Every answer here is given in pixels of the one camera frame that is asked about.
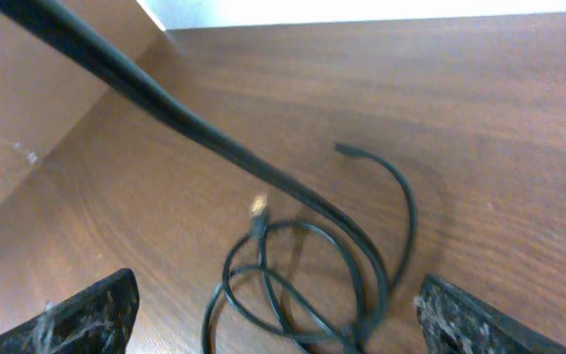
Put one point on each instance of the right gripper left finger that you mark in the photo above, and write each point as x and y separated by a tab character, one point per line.
98	319

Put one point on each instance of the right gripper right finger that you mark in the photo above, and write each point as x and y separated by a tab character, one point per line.
454	321

